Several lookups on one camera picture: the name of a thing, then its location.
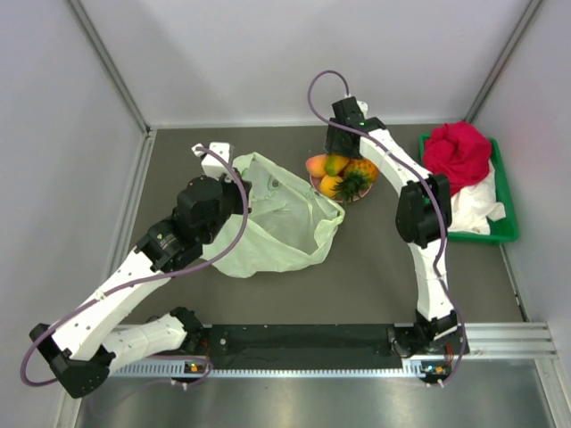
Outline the orange green mango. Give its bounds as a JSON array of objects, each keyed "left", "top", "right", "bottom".
[{"left": 324, "top": 153, "right": 351, "bottom": 177}]

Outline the toy pineapple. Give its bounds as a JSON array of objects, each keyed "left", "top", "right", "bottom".
[{"left": 340, "top": 159, "right": 379, "bottom": 194}]

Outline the yellow orange fruit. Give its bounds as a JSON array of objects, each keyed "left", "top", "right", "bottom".
[{"left": 318, "top": 175, "right": 343, "bottom": 199}]

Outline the pale green plastic bag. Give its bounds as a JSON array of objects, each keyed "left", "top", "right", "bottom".
[{"left": 213, "top": 152, "right": 345, "bottom": 278}]

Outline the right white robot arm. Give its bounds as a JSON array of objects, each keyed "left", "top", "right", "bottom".
[{"left": 326, "top": 96, "right": 458, "bottom": 353}]

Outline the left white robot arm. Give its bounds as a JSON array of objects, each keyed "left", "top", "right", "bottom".
[{"left": 29, "top": 170, "right": 252, "bottom": 399}]

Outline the pink peach fruit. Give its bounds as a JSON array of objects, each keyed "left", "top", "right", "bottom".
[{"left": 305, "top": 154, "right": 327, "bottom": 178}]

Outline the pink plate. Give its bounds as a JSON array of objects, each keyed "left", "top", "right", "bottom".
[{"left": 309, "top": 172, "right": 374, "bottom": 203}]

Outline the red cloth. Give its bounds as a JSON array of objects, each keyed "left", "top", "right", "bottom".
[{"left": 422, "top": 121, "right": 492, "bottom": 196}]

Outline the white cloth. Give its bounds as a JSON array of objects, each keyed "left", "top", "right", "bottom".
[{"left": 449, "top": 160, "right": 506, "bottom": 235}]

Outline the green plastic tray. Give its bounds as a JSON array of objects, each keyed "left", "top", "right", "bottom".
[{"left": 448, "top": 138, "right": 519, "bottom": 245}]

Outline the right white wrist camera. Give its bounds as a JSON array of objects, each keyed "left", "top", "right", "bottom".
[{"left": 344, "top": 95, "right": 368, "bottom": 116}]

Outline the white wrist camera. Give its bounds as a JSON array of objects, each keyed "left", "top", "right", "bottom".
[
  {"left": 191, "top": 142, "right": 234, "bottom": 182},
  {"left": 344, "top": 95, "right": 368, "bottom": 116}
]

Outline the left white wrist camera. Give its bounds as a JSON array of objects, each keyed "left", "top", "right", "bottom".
[{"left": 191, "top": 142, "right": 234, "bottom": 182}]

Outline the aluminium frame rail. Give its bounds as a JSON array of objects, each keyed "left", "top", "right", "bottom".
[{"left": 70, "top": 128, "right": 157, "bottom": 428}]

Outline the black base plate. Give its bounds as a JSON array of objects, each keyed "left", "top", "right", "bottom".
[{"left": 186, "top": 322, "right": 468, "bottom": 371}]

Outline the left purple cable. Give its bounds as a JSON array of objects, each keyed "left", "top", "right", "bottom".
[{"left": 20, "top": 144, "right": 249, "bottom": 386}]

